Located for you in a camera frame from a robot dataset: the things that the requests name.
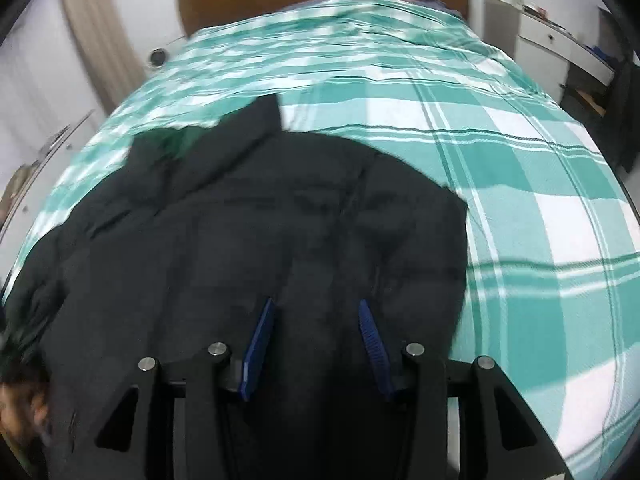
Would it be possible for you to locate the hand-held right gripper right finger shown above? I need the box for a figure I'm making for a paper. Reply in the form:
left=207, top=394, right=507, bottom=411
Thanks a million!
left=359, top=299, right=576, bottom=480

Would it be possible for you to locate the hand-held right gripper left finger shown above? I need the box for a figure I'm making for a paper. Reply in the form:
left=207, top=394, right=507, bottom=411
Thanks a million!
left=47, top=297, right=277, bottom=480

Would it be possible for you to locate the black puffer jacket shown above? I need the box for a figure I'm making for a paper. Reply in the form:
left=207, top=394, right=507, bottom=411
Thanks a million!
left=0, top=94, right=469, bottom=480

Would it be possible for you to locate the green plaid bed blanket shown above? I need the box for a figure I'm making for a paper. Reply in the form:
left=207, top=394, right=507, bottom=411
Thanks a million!
left=0, top=0, right=640, bottom=480

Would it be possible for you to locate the blurry brown dark thing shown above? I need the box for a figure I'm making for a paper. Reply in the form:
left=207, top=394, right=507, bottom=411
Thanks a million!
left=0, top=350, right=52, bottom=461

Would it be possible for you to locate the dark hanging cloth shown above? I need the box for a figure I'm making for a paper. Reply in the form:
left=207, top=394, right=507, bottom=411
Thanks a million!
left=611, top=55, right=640, bottom=174

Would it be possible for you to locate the beige curtain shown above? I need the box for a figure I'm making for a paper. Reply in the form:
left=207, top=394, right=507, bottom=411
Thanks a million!
left=57, top=0, right=147, bottom=117

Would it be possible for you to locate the white desk with drawer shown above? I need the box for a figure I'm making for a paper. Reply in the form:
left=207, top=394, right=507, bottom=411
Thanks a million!
left=517, top=4, right=617, bottom=89

